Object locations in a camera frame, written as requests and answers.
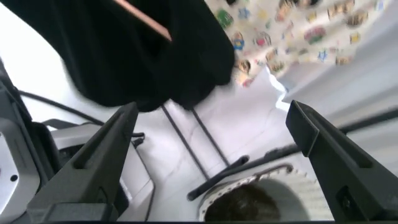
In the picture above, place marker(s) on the cream printed garment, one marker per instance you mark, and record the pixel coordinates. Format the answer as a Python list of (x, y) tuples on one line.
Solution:
[(295, 34)]

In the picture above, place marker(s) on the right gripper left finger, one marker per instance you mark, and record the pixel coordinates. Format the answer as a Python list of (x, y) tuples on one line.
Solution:
[(90, 174)]

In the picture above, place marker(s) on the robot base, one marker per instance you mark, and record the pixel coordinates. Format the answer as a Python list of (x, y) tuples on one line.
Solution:
[(18, 161)]

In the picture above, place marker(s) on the white curtain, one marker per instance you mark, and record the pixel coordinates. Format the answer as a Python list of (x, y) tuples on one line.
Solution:
[(351, 77)]

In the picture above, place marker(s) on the pink clothes hanger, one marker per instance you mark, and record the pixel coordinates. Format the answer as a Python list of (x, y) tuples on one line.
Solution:
[(146, 20)]

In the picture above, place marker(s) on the black clothes rack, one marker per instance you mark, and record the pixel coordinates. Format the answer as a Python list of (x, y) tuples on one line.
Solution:
[(224, 174)]

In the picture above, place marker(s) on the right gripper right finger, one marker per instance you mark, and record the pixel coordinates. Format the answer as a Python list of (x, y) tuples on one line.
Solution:
[(348, 174)]

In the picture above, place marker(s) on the white laundry basket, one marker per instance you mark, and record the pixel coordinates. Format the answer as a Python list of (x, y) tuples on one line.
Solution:
[(298, 193)]

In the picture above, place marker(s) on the black garment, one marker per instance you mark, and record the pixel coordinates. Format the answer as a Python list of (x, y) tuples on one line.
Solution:
[(124, 56)]

